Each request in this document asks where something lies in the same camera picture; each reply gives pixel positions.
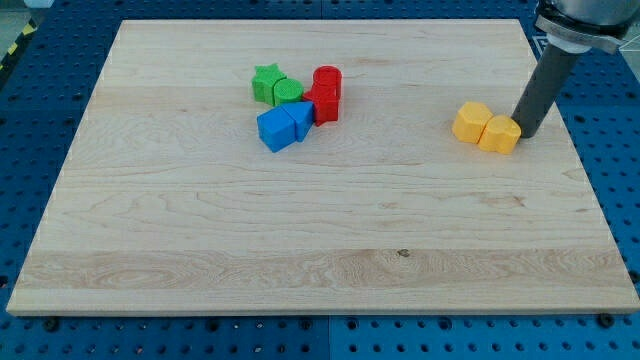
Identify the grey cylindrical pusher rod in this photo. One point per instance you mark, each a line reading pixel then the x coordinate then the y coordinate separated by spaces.
pixel 551 72

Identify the yellow heart block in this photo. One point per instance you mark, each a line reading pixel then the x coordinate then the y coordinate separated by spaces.
pixel 500 135

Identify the yellow hexagon block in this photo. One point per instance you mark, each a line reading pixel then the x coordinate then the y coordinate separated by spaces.
pixel 471 119

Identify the red cylinder block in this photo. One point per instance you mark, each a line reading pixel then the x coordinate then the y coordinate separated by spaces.
pixel 327 82

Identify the red star block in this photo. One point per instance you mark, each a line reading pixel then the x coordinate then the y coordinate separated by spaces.
pixel 326 105

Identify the blue triangle block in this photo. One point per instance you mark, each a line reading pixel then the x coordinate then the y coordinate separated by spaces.
pixel 302 114

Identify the green cylinder block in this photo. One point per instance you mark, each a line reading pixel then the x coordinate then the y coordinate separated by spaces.
pixel 287 90

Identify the blue cube block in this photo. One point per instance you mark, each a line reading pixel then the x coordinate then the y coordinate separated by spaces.
pixel 276 129

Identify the green star block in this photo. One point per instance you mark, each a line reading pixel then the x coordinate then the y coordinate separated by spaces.
pixel 264 81

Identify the light wooden board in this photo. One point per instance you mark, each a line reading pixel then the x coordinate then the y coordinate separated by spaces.
pixel 169 204

